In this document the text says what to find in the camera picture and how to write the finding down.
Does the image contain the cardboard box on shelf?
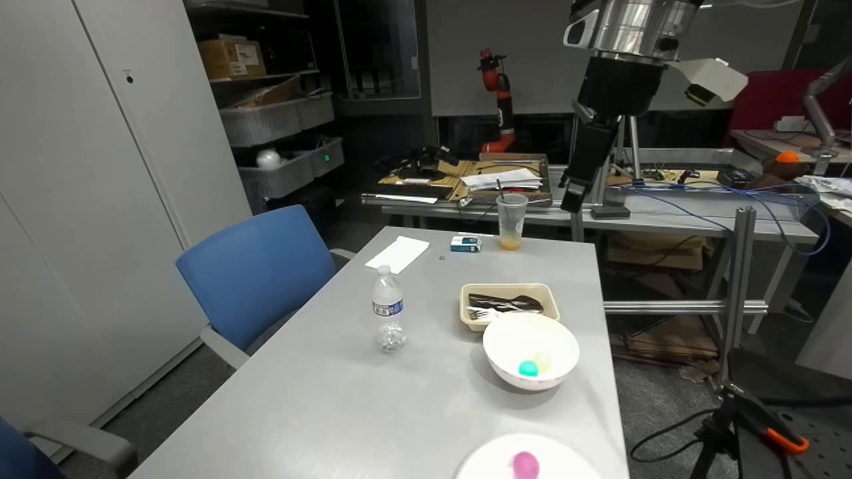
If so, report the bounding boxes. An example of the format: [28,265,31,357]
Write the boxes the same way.
[199,38,265,80]

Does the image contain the clear plastic cup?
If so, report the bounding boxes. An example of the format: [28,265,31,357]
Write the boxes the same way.
[498,191,526,249]

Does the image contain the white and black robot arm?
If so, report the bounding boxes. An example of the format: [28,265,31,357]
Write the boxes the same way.
[561,0,701,213]

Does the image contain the pink ball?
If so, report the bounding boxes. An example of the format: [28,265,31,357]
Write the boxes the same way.
[510,453,541,479]

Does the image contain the white bowl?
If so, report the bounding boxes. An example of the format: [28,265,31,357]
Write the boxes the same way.
[481,315,581,392]

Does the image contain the grey storage cabinet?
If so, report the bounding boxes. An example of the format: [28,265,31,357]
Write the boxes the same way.
[0,0,249,425]

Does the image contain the green ball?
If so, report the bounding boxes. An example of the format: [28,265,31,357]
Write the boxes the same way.
[520,360,538,377]

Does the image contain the white paper plate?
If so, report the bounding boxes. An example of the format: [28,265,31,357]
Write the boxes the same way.
[456,433,601,479]

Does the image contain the white paper sheet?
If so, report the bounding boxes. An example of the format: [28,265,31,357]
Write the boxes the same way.
[367,237,428,275]

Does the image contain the black tripod with orange clamp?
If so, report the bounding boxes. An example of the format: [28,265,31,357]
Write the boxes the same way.
[628,381,813,479]

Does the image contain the small blue box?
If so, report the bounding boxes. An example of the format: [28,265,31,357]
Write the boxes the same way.
[450,237,481,252]

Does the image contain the cluttered back workbench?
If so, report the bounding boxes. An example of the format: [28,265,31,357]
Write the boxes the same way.
[363,159,818,244]

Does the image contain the yellow ball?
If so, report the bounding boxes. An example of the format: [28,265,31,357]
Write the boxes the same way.
[533,353,550,372]

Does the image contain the beige cutlery tray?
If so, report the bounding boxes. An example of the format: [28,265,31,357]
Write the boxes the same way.
[458,283,561,332]

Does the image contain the clear plastic water bottle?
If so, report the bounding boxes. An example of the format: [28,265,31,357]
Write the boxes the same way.
[371,265,408,352]

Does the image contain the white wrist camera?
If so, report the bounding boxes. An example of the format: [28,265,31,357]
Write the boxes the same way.
[670,58,747,107]

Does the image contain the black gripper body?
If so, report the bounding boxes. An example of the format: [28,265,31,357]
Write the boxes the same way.
[576,55,663,122]

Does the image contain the black plastic forks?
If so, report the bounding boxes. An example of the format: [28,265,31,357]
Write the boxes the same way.
[465,292,544,311]

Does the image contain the blue office chair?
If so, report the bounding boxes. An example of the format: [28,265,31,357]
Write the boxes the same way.
[176,206,355,371]

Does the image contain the blue chair at corner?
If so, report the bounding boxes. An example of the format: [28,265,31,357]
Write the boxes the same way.
[0,418,138,479]

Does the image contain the grey plastic shelf bins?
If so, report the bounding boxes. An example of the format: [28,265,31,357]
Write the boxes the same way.
[222,92,344,210]

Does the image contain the aluminium frame stand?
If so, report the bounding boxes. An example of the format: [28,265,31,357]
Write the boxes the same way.
[605,207,766,381]

